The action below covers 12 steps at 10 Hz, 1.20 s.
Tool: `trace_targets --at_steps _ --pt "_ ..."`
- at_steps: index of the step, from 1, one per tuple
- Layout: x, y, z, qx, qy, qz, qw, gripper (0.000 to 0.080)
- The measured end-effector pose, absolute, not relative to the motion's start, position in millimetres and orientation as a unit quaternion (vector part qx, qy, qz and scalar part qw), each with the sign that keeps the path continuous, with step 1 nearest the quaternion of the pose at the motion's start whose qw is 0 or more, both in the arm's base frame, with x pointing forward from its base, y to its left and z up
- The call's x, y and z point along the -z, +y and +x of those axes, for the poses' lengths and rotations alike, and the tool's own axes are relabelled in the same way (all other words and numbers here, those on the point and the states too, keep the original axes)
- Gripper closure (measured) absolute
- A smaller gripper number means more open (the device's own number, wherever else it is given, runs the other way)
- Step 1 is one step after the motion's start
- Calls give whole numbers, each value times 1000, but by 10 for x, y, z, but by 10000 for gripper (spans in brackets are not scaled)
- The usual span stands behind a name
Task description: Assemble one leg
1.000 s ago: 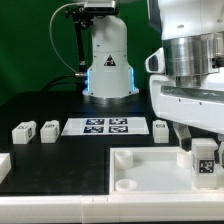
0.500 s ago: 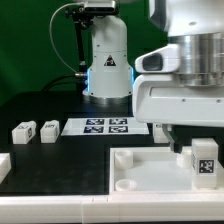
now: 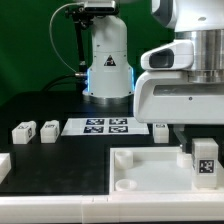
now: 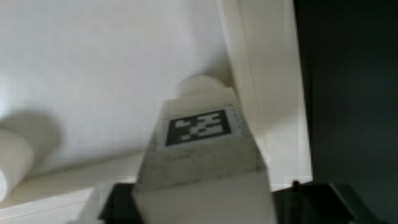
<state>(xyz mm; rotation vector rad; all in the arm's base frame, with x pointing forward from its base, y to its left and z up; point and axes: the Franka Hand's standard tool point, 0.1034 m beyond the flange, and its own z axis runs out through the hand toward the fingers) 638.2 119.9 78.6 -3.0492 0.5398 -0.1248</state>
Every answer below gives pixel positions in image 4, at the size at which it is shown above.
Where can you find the white square tabletop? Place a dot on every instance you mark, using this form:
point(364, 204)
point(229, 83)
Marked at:
point(99, 56)

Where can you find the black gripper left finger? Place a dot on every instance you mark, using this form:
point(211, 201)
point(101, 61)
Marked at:
point(120, 212)

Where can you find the white table leg with tag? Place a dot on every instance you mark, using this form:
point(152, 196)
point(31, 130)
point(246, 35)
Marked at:
point(204, 178)

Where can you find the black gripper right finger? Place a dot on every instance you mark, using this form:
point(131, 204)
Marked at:
point(323, 203)

